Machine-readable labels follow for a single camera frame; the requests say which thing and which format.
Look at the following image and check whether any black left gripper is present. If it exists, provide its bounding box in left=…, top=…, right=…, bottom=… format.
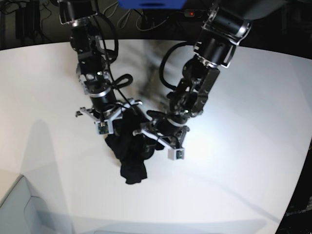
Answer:
left=155, top=116, right=188, bottom=144

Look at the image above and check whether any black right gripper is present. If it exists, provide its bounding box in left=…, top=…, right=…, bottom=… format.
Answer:
left=89, top=89, right=117, bottom=116

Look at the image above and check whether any black device on floor left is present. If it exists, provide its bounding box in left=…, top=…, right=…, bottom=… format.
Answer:
left=15, top=0, right=40, bottom=40

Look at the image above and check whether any white power strip red switch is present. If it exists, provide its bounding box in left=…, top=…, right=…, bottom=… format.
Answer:
left=183, top=9, right=207, bottom=19

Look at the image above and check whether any blue box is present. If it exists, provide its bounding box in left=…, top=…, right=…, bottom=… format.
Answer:
left=118, top=0, right=186, bottom=9

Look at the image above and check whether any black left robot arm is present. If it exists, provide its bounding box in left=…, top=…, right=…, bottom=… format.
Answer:
left=155, top=0, right=286, bottom=149

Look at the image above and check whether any grey bin at table corner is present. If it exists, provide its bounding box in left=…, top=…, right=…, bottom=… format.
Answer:
left=0, top=175, right=75, bottom=234

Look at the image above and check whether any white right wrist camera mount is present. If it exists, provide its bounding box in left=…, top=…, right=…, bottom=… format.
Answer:
left=75, top=98, right=142, bottom=135

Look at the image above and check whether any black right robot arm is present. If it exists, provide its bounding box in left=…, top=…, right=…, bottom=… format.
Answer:
left=58, top=0, right=135, bottom=118

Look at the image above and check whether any black t-shirt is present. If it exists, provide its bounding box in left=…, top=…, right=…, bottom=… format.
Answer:
left=105, top=110, right=164, bottom=185

